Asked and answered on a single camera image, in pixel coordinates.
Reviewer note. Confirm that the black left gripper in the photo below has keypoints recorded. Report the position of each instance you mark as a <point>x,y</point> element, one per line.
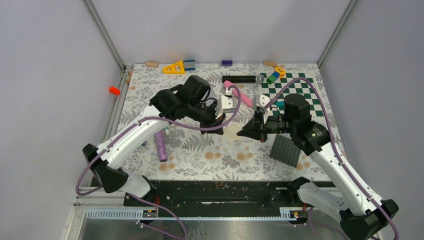
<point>213,122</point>

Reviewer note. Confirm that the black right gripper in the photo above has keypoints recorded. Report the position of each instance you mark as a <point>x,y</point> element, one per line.
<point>252,129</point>

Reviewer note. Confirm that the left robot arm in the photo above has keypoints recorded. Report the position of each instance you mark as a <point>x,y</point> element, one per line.
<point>188,100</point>

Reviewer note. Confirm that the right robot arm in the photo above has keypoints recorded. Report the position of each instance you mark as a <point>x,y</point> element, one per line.
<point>360,211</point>

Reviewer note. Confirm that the pink microphone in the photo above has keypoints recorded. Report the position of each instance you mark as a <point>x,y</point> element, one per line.
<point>244,98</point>

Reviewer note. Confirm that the floral patterned table mat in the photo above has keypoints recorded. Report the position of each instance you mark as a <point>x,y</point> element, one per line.
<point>196,156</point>

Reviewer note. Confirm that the teal cube on chessboard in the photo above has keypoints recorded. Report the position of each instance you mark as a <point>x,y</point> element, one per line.
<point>280,104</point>

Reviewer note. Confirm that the green white glue stick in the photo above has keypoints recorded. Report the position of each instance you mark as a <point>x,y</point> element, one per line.
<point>167,131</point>

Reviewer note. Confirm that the dark grey studded baseplate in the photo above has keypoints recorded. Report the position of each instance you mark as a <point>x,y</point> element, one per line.
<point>285,151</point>

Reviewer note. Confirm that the purple glitter microphone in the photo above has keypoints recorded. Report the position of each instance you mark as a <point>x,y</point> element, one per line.
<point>159,139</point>

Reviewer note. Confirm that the black microphone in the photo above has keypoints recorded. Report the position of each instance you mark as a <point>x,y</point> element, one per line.
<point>238,79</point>

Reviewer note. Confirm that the green blue toy brick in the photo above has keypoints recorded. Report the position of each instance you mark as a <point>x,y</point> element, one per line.
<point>273,77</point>

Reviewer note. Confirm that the grey and blue brick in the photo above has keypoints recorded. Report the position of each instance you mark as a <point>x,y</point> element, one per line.
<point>189,65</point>

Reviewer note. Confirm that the yellow triangle shape toy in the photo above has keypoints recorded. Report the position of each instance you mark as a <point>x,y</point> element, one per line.
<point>175,68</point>

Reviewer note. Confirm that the green white chessboard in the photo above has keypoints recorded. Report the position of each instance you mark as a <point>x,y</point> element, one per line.
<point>299,87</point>

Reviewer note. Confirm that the wooden block back right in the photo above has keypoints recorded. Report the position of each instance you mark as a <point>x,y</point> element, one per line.
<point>270,64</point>

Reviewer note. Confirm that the purple flat toy brick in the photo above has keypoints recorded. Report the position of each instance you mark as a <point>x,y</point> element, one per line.
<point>226,62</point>

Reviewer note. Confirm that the light wooden block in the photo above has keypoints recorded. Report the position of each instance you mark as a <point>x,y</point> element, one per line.
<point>151,64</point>

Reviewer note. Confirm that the red plastic cylinder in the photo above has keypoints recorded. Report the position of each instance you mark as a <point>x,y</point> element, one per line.
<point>115,91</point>

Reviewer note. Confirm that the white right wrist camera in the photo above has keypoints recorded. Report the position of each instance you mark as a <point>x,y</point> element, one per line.
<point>260,101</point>

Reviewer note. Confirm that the orange yellow ring toy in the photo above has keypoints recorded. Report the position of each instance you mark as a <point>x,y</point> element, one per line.
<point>279,72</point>

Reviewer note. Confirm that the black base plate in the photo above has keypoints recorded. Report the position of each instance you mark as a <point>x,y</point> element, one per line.
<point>219,196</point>

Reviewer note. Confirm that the wooden block by rail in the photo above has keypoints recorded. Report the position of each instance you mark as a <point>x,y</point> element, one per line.
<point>129,77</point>

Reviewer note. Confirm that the aluminium side rail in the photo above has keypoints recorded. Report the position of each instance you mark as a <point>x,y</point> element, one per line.
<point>117,104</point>

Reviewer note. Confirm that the white perforated cable tray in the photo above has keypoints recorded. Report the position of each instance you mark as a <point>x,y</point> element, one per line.
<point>279,214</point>

